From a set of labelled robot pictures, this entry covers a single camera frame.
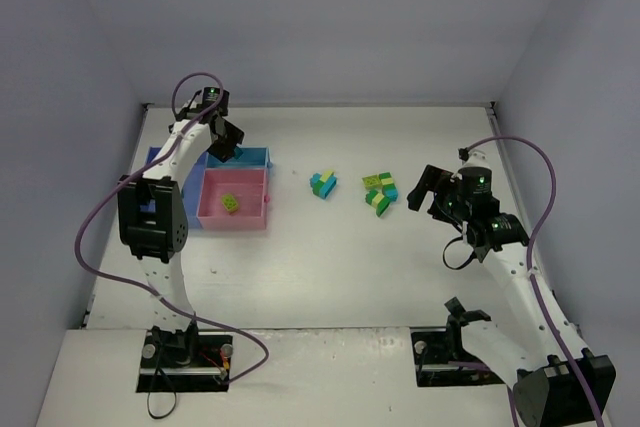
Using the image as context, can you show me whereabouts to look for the teal plastic bin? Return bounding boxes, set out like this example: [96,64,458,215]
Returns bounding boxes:
[206,147,272,169]

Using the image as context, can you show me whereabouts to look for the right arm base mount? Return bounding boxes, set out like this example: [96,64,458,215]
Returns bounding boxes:
[410,327,502,388]

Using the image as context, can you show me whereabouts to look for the lime green lego brick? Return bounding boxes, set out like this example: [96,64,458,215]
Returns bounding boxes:
[220,193,239,214]

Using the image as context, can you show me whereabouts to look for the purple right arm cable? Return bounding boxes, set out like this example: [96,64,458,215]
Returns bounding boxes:
[457,134,604,427]

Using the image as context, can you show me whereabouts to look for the pink plastic bin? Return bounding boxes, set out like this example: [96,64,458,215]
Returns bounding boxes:
[197,168,269,231]

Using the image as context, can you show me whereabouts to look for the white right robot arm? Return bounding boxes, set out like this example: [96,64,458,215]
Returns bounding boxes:
[407,149,616,426]

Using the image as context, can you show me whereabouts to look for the green yellow teal lego cluster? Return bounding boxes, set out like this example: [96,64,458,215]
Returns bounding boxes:
[362,172,399,218]

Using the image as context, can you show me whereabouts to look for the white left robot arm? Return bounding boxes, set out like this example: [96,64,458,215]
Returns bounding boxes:
[117,87,244,354]

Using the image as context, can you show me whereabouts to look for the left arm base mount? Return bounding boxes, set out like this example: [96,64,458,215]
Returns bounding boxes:
[136,329,234,393]

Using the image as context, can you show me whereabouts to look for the teal green lego stack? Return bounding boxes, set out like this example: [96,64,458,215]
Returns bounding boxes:
[309,170,337,200]

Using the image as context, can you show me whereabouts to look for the blue plastic bin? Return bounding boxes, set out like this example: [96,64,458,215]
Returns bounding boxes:
[140,147,208,230]

